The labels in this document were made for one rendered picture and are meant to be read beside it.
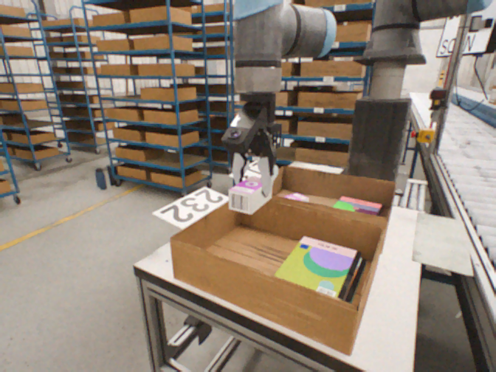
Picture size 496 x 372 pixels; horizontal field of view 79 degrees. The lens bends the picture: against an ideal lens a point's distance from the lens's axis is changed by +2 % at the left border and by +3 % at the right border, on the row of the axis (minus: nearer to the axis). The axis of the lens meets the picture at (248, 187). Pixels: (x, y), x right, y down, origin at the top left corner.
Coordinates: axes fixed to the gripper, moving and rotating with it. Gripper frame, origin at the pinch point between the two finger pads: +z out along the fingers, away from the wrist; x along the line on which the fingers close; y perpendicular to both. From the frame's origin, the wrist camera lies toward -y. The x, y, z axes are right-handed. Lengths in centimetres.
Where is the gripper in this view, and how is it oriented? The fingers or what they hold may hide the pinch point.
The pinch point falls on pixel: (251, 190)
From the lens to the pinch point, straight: 64.2
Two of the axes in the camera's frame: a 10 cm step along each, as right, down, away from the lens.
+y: 4.9, -3.1, 8.1
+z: 0.0, 9.3, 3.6
